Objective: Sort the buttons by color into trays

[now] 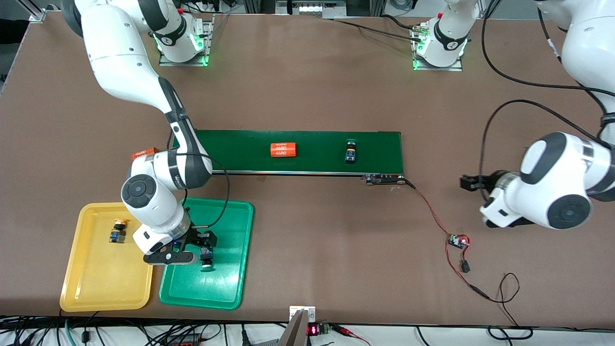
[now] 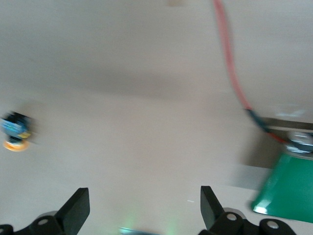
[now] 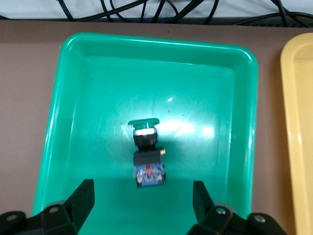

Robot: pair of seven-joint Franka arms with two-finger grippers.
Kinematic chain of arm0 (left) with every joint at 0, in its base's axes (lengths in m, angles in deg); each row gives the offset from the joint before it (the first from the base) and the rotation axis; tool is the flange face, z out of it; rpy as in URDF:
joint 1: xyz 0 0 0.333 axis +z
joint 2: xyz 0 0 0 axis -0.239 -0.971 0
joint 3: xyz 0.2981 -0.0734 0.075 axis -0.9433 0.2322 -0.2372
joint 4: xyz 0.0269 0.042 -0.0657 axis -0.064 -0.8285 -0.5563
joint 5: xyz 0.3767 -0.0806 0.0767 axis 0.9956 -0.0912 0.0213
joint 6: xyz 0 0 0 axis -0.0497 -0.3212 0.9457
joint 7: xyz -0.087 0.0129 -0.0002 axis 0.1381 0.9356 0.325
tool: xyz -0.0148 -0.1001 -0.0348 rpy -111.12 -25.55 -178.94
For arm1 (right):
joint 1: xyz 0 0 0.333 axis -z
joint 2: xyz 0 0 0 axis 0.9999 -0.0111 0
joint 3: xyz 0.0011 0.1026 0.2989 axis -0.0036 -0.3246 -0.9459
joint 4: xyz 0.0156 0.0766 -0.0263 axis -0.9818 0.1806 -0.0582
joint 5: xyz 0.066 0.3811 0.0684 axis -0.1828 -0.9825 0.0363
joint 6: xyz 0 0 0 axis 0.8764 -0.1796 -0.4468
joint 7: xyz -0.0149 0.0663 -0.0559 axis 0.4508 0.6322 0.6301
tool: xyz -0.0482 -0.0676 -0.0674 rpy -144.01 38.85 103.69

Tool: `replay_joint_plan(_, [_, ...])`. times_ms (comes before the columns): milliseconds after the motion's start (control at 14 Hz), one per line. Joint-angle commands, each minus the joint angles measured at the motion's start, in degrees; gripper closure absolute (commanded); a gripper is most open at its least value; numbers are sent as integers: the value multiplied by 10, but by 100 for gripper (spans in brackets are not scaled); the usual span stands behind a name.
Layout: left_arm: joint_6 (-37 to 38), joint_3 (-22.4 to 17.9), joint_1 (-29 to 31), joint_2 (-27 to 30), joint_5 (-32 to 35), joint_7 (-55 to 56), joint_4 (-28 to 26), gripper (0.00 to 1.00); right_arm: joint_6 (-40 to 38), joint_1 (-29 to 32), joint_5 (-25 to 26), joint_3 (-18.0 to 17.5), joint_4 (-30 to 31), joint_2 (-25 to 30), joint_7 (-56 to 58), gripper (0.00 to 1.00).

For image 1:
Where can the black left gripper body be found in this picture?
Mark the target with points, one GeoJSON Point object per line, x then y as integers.
{"type": "Point", "coordinates": [486, 182]}

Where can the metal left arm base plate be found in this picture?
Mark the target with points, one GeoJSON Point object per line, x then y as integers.
{"type": "Point", "coordinates": [437, 68]}

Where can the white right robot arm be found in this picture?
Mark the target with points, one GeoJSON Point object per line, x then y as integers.
{"type": "Point", "coordinates": [120, 48]}

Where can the orange cylinder with white print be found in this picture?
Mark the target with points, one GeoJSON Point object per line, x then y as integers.
{"type": "Point", "coordinates": [283, 150]}
{"type": "Point", "coordinates": [143, 154]}

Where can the red digit display module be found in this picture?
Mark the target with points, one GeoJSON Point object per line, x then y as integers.
{"type": "Point", "coordinates": [313, 329]}

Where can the green push button switch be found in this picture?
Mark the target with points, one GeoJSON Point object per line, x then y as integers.
{"type": "Point", "coordinates": [207, 259]}
{"type": "Point", "coordinates": [350, 151]}

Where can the small green circuit board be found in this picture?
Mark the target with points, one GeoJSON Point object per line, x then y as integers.
{"type": "Point", "coordinates": [456, 241]}

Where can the green plastic tray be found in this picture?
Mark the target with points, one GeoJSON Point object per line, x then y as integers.
{"type": "Point", "coordinates": [226, 288]}

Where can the green conveyor belt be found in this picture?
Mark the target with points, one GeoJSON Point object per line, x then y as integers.
{"type": "Point", "coordinates": [317, 166]}

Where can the yellow push button switch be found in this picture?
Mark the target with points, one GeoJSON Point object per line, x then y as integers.
{"type": "Point", "coordinates": [118, 230]}

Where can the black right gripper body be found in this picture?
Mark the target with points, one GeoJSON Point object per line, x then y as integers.
{"type": "Point", "coordinates": [197, 236]}

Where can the red clip lead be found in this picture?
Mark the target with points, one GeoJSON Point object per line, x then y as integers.
{"type": "Point", "coordinates": [343, 330]}

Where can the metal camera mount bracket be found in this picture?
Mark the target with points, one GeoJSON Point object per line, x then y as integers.
{"type": "Point", "coordinates": [300, 327]}

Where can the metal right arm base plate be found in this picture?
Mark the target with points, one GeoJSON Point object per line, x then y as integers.
{"type": "Point", "coordinates": [209, 48]}

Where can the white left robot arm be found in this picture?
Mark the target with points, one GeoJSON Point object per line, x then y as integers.
{"type": "Point", "coordinates": [557, 182]}

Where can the aluminium corner profile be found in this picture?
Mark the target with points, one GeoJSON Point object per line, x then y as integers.
{"type": "Point", "coordinates": [36, 14]}

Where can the aluminium frame rack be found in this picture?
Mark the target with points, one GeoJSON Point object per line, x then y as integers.
{"type": "Point", "coordinates": [365, 7]}

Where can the yellow plastic tray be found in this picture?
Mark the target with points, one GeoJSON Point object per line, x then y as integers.
{"type": "Point", "coordinates": [96, 278]}

